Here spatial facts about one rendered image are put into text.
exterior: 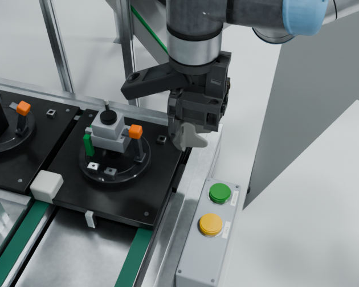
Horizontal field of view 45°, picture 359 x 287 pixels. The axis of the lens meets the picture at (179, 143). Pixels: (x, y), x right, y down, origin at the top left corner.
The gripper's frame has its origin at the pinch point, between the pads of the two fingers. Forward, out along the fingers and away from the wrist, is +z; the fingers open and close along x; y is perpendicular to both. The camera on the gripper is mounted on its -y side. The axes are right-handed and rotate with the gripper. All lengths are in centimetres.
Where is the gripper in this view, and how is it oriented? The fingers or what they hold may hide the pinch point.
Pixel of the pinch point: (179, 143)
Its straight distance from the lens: 75.1
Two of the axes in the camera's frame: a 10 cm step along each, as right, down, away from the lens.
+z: 0.0, 6.6, 7.5
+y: 9.6, 2.2, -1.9
